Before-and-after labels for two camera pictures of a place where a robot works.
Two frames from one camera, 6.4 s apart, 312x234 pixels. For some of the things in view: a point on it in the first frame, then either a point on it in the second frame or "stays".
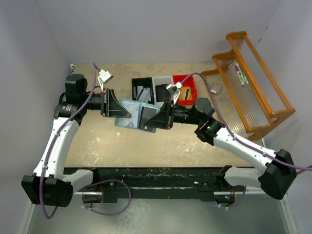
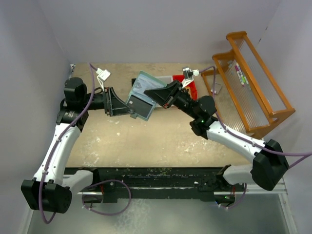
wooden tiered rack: [248, 96] stays
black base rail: [111, 184] stays
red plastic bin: [189, 83] stays
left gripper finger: [114, 109] stays
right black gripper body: [171, 108] -> [181, 100]
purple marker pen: [239, 72] stays
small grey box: [216, 88] stays
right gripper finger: [159, 120] -> [163, 95]
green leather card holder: [140, 112] -> [138, 103]
